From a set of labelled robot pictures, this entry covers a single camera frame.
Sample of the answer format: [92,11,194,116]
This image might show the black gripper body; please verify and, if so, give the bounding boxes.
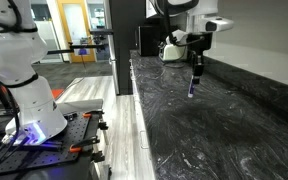
[187,33,213,56]

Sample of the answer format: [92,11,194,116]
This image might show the purple white marker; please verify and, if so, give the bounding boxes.
[188,76,195,98]

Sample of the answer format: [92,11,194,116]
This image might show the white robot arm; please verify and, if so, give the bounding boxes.
[0,0,67,146]

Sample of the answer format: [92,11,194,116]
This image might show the white toaster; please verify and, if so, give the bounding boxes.
[159,30,188,62]

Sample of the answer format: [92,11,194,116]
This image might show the black microwave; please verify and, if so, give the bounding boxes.
[137,25,162,56]

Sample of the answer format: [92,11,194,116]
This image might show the black refrigerator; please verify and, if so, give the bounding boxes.
[104,0,145,95]

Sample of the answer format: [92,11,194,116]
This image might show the orange black clamp rear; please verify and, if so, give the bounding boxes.
[82,110,105,118]

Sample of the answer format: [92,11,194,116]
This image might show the orange black clamp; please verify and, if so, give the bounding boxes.
[82,110,105,118]
[69,136,100,153]

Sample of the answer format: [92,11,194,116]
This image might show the yellow framed door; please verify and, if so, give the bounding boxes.
[56,0,97,64]

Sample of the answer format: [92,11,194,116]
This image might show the orange black clamp front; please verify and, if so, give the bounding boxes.
[69,136,100,153]

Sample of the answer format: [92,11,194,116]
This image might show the black perforated mounting board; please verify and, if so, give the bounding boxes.
[0,112,98,176]

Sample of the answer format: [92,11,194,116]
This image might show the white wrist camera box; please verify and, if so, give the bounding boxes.
[198,16,234,33]

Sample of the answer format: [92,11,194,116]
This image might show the silver drawer handle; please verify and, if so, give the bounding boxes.
[139,131,149,149]

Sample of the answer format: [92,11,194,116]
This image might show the black camera tripod rig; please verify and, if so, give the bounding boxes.
[47,29,114,56]

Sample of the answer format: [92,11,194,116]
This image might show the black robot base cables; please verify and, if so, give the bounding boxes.
[0,75,22,176]

